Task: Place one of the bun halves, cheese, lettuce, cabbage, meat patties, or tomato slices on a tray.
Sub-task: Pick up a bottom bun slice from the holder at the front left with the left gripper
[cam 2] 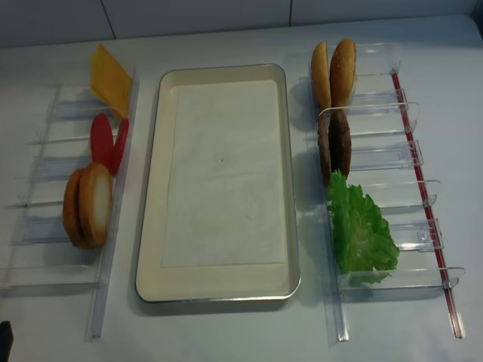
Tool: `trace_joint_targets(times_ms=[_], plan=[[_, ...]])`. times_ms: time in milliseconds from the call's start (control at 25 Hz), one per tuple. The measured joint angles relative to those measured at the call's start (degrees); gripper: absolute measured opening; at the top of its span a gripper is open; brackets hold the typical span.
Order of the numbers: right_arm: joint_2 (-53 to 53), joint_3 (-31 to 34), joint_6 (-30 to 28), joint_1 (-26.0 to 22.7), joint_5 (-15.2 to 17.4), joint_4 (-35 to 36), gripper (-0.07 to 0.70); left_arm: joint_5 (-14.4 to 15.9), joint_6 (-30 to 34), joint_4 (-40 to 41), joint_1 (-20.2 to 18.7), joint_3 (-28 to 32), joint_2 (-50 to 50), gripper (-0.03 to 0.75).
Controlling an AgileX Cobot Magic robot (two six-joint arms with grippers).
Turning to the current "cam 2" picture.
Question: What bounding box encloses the bun bottom slice white face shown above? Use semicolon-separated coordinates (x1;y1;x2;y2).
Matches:
79;162;112;247

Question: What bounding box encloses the white paper tray liner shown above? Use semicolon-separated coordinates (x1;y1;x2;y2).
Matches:
162;81;284;267

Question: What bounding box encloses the clear acrylic food rack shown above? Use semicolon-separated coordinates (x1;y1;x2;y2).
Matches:
1;80;131;339
294;43;466;342

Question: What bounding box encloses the red tomato slice left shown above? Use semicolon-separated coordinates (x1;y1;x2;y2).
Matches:
90;113;114;167

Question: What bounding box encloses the cream rectangular metal tray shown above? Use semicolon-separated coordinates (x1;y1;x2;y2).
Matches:
135;64;300;303

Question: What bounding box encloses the brown meat patty left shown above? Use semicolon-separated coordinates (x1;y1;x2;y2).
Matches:
317;114;332;186

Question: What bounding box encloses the red tomato slice right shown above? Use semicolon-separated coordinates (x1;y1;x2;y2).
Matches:
109;118;129;177

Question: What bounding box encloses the yellow cheese slice behind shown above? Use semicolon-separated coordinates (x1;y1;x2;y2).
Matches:
90;53;100;97

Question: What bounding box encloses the red tomato slice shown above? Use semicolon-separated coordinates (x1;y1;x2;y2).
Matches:
90;113;114;167
109;118;129;177

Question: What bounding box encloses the bun top left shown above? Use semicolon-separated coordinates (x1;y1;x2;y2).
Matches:
311;41;331;110

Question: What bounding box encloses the brown meat patty right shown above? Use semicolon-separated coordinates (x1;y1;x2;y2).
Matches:
328;109;352;178

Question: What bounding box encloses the orange cheese slice front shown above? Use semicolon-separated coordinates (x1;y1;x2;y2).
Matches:
95;43;132;121

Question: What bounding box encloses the black object at corner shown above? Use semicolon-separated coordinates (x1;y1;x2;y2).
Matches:
0;321;14;362

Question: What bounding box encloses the brown meat patty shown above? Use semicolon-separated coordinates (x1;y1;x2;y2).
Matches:
328;109;352;178
317;114;332;186

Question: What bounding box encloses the bun bottom slice outer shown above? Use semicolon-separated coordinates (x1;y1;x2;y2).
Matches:
63;168;91;250

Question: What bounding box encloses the clear acrylic right food rack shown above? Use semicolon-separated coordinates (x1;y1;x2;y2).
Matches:
294;43;466;342

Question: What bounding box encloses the green lettuce leaf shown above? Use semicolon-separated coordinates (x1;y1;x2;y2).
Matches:
327;170;400;287

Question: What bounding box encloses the clear acrylic left food rack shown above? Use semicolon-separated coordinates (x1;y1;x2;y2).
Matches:
1;80;131;339

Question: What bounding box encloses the sesame bun top right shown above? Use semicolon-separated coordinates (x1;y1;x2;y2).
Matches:
329;38;356;107

